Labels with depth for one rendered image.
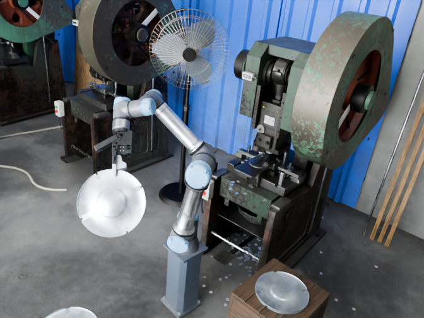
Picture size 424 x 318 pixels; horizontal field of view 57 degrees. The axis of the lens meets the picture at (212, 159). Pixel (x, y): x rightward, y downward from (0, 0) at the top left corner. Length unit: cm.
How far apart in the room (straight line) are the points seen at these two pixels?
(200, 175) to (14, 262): 163
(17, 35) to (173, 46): 217
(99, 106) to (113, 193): 194
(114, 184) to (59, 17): 338
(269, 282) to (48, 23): 366
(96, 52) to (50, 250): 144
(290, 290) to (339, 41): 130
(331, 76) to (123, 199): 107
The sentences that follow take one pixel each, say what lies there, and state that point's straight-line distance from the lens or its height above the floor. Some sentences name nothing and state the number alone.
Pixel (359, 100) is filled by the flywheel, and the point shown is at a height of 134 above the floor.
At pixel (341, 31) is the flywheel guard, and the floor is 167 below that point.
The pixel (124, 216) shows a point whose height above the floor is 91.
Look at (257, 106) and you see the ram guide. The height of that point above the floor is 114.
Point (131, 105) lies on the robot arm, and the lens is 177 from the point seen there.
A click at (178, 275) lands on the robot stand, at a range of 231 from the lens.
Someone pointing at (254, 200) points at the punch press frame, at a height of 59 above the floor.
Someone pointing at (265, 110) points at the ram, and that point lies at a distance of 242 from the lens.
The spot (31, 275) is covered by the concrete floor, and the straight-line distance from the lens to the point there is 286.
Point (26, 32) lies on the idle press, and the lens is 471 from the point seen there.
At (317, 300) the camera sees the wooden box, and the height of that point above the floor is 35.
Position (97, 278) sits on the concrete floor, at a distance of 275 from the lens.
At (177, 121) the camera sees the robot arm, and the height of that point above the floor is 121.
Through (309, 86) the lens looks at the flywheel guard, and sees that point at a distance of 189.
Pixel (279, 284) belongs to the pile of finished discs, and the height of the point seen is 37.
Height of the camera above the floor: 193
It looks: 28 degrees down
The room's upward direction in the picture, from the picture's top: 6 degrees clockwise
